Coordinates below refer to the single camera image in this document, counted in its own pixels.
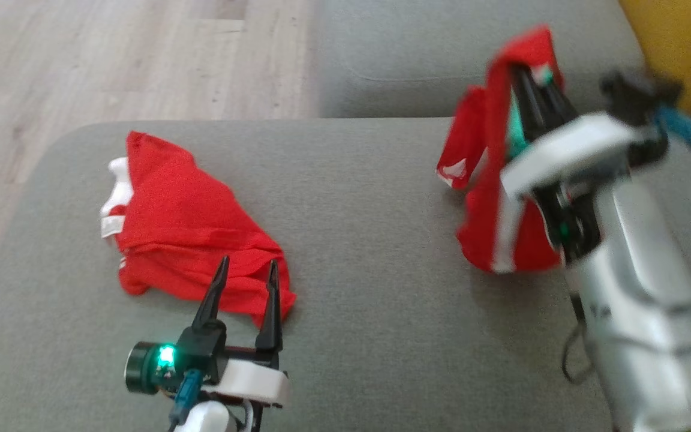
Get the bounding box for grey-green sofa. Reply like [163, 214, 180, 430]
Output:
[0, 117, 691, 432]

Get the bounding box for red white basketball jersey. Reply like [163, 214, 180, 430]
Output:
[100, 131, 297, 329]

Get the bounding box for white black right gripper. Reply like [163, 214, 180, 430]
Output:
[500, 64, 652, 262]

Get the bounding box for yellow cushion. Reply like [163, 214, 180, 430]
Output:
[618, 0, 691, 124]

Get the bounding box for right camera cable blue plug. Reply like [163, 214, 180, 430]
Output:
[561, 105, 691, 385]

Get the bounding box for grey stitched sofa cushion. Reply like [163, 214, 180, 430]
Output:
[316, 0, 646, 118]

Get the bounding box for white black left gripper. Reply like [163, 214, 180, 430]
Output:
[191, 256, 292, 410]

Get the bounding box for red shorts with white stripe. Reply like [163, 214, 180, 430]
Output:
[435, 24, 568, 274]

